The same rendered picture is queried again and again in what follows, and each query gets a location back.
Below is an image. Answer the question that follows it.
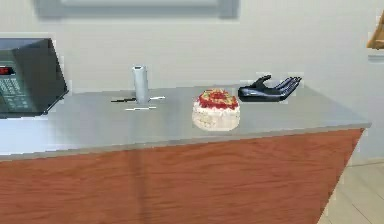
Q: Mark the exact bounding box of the white cake with strawberries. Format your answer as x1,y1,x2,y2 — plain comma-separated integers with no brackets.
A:
191,87,242,132

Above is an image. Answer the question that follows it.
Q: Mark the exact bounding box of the wooden counter with grey top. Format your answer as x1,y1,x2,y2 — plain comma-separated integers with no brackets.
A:
0,83,373,224

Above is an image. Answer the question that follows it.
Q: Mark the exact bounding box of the silver butter knife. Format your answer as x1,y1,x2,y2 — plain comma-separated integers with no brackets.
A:
124,105,157,112

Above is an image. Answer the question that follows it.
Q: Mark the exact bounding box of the grey cylinder shaker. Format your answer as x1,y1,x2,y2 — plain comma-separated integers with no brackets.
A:
131,64,150,105

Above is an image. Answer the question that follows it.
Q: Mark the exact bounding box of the black hand sculpture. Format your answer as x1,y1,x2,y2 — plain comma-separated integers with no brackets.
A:
237,74,303,103

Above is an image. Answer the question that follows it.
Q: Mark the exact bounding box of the grey framed window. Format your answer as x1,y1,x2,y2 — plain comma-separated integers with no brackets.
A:
34,0,240,20

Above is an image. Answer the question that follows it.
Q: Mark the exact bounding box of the black microwave oven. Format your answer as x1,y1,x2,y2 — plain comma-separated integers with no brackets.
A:
0,37,70,120

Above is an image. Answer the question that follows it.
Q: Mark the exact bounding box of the brown wooden shelf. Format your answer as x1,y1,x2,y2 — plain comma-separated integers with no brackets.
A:
366,9,384,51

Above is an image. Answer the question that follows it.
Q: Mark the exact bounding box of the black handled knife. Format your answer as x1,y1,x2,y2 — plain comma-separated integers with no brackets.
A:
110,96,166,104

